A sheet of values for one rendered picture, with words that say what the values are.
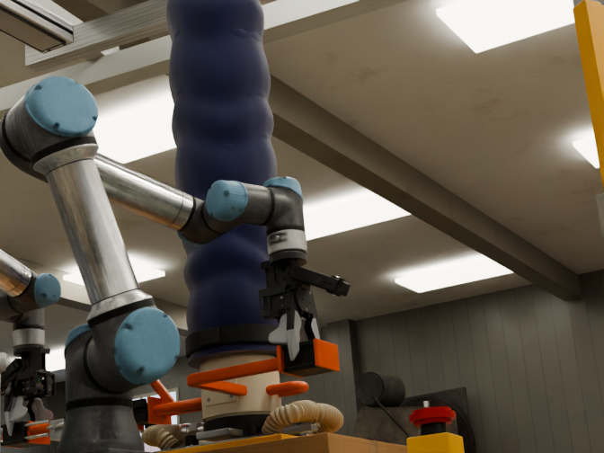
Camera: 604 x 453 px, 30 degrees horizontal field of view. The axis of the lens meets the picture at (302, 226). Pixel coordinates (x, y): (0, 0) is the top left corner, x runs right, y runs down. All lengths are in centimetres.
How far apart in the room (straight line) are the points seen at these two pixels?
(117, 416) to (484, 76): 595
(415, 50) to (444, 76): 47
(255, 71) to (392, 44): 451
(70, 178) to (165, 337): 31
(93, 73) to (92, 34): 39
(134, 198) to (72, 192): 24
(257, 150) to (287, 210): 40
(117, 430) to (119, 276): 27
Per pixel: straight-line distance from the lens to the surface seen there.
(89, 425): 196
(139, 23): 485
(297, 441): 215
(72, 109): 193
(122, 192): 212
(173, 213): 216
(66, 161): 192
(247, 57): 259
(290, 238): 212
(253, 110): 254
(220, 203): 207
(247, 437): 228
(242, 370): 214
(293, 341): 204
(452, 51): 727
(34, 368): 277
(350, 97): 772
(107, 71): 529
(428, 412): 170
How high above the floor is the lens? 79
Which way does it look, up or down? 18 degrees up
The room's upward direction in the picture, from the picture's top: 5 degrees counter-clockwise
